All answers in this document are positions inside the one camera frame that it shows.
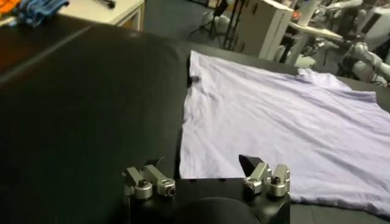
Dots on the lavender t-shirt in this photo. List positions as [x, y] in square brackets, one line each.
[274, 121]

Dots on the white humanoid robot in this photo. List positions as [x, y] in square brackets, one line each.
[376, 25]

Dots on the black tablecloth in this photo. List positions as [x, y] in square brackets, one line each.
[91, 121]

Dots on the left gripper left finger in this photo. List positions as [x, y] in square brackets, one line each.
[143, 188]

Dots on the black tripod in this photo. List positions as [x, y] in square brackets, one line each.
[228, 21]

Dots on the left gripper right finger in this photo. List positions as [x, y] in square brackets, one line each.
[257, 176]

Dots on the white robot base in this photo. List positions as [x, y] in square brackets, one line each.
[213, 21]

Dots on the white table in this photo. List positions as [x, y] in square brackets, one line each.
[103, 12]

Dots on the blue striped garment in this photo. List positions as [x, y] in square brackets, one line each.
[39, 10]

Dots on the orange garment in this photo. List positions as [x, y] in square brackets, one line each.
[7, 5]

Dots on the white standing desk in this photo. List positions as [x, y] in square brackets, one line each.
[307, 33]

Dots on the black covered wooden table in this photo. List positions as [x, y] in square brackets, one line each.
[24, 42]

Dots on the white spare robot arm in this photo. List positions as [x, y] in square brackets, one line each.
[367, 59]

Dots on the tall white cardboard box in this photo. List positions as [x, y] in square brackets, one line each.
[262, 27]

